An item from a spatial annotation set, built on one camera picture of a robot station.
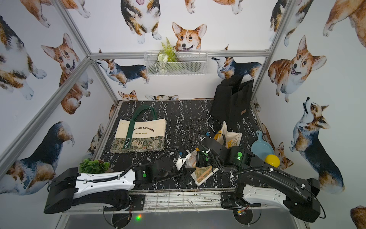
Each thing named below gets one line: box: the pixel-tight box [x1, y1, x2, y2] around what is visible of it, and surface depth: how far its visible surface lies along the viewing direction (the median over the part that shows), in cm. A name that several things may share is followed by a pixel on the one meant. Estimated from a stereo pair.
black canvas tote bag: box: [210, 74, 255, 133], surface depth 97 cm
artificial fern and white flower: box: [156, 37, 178, 74], surface depth 85 cm
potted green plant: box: [79, 158, 111, 174], surface depth 72 cm
